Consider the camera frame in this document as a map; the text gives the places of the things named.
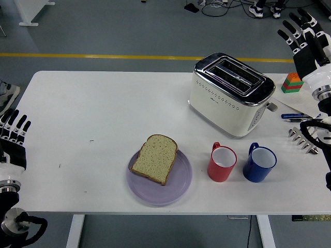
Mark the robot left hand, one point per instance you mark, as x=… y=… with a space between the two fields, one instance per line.
x=13 y=157

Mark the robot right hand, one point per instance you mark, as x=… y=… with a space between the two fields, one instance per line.
x=307 y=62

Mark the bread slice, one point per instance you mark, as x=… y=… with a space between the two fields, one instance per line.
x=155 y=160

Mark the purple plate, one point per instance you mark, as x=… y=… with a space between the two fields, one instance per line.
x=165 y=193

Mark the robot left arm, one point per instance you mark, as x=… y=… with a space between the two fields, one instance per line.
x=7 y=201

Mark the toy brick stack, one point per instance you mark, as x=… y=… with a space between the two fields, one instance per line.
x=291 y=86

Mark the white paper sheet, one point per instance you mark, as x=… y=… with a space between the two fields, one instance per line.
x=300 y=100

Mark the blue pen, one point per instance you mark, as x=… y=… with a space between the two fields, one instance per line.
x=291 y=115

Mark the metal toast rack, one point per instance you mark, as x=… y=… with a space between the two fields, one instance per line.
x=301 y=140

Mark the white table leg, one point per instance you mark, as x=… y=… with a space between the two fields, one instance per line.
x=266 y=232
x=75 y=232

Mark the cream and chrome toaster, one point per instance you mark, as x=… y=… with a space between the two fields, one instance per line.
x=219 y=113

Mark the white power strip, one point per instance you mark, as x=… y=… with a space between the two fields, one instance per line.
x=219 y=1

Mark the blue mug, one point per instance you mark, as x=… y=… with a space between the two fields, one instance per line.
x=254 y=173

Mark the chair leg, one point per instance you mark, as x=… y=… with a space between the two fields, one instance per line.
x=2 y=31

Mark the black foot pedal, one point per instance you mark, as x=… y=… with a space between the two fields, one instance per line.
x=191 y=7

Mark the red mug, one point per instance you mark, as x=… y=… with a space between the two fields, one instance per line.
x=218 y=173

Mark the white furniture base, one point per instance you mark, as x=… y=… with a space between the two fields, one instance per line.
x=28 y=10

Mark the table control panel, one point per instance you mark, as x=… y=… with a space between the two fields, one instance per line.
x=310 y=218

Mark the white table label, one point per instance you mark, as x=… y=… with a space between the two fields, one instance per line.
x=238 y=217

